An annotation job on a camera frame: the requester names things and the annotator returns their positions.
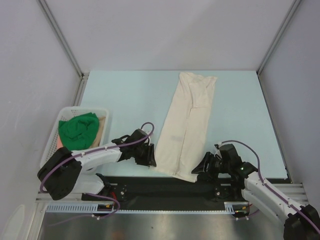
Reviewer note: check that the left aluminium corner post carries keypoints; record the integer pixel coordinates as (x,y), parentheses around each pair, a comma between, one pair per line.
(45,8)

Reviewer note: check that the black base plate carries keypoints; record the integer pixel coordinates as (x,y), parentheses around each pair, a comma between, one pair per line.
(162,193)

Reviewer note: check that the white slotted cable duct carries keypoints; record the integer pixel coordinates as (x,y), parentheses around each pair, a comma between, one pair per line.
(227,208)

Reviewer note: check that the white plastic laundry basket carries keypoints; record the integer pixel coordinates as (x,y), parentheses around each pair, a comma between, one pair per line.
(66,114)

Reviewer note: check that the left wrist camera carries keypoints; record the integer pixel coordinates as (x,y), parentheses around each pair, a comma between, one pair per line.
(137,137)

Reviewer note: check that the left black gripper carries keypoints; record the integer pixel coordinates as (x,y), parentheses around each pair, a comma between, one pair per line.
(149,159)

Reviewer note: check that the green t shirt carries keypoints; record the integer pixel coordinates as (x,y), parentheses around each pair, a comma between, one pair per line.
(79,132)

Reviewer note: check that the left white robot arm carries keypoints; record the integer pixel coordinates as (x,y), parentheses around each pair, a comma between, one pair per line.
(64,172)

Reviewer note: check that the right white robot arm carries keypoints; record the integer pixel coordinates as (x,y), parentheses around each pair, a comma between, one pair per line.
(299,222)

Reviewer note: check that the pink t shirt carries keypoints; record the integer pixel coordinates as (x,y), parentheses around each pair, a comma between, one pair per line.
(59,143)

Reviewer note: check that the beige t shirt in basket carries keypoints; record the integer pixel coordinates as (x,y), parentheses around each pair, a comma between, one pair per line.
(99,134)

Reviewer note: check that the aluminium corner post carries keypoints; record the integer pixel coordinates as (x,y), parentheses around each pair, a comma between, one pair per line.
(294,7)
(45,8)

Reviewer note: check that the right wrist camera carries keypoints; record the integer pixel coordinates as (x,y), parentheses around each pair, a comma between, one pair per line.
(228,155)

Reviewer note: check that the cream t shirt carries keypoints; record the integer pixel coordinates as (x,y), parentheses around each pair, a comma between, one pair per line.
(181,143)

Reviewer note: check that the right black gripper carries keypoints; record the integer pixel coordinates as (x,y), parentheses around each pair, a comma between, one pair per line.
(210,165)

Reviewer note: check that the right aluminium corner post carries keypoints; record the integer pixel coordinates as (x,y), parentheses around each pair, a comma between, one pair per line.
(294,7)

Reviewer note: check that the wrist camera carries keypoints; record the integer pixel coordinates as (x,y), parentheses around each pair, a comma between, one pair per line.
(137,137)
(228,155)

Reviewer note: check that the aluminium frame rail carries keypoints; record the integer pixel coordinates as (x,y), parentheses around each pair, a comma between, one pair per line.
(294,191)

